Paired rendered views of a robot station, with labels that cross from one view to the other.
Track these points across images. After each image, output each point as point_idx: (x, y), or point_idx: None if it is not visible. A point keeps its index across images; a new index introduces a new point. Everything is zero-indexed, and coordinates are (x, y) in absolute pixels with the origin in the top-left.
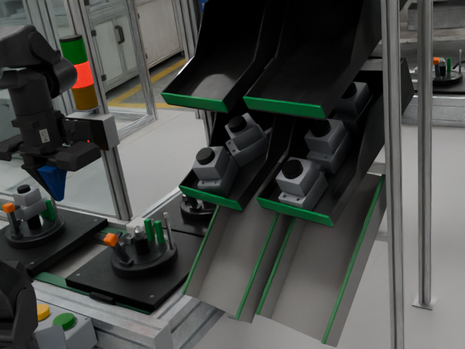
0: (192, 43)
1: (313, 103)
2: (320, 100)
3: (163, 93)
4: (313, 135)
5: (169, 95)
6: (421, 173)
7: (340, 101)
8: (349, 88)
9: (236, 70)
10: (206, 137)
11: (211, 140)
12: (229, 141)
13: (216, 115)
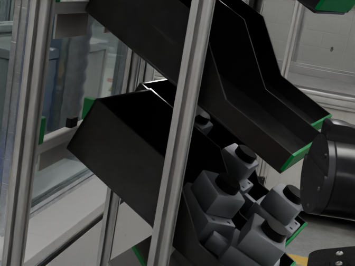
0: (197, 83)
1: (303, 118)
2: (300, 114)
3: (295, 153)
4: (251, 162)
5: (299, 153)
6: (117, 203)
7: (206, 127)
8: (204, 112)
9: (246, 108)
10: (170, 238)
11: (195, 232)
12: (209, 217)
13: (183, 192)
